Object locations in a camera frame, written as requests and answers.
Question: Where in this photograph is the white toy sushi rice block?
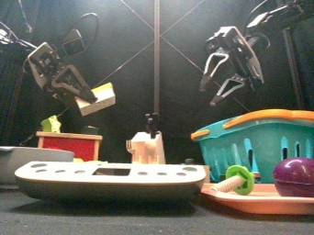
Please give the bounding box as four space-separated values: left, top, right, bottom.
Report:
75 89 116 118

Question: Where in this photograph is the light green toy piece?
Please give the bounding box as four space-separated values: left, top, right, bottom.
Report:
39 115 63 134

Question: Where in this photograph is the dark green toy block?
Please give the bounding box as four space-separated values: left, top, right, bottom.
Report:
80 125 100 136

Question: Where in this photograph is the red wooden toy box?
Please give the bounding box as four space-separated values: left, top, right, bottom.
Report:
36 130 104 162

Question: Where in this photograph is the yellow green toy scrap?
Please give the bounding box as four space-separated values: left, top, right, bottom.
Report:
72 157 108 163

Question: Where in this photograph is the white toy fork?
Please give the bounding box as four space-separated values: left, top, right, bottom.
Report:
126 140 138 155

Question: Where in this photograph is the grey plastic tub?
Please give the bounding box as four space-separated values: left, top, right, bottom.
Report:
0 145 76 185

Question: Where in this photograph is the green toy bolt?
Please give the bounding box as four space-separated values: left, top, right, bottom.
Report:
210 164 257 196

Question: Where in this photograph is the white grey toy scale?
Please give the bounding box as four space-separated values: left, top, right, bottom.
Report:
14 161 209 203

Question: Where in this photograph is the purple toy ball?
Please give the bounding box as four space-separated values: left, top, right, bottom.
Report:
273 156 314 198

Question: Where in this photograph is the orange plastic tray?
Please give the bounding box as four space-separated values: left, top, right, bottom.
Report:
201 182 314 216

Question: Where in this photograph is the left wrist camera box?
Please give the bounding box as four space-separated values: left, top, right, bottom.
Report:
60 28 87 57

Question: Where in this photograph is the thin vertical frame pole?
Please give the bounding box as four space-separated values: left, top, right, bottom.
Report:
153 0 162 116

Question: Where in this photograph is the dark slanted frame post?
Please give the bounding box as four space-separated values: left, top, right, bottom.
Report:
281 27 306 111

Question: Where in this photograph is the teal basket with orange handles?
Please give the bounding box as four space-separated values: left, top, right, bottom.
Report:
189 108 314 185

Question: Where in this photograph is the black toy utensil handle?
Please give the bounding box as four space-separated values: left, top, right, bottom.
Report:
143 112 161 140

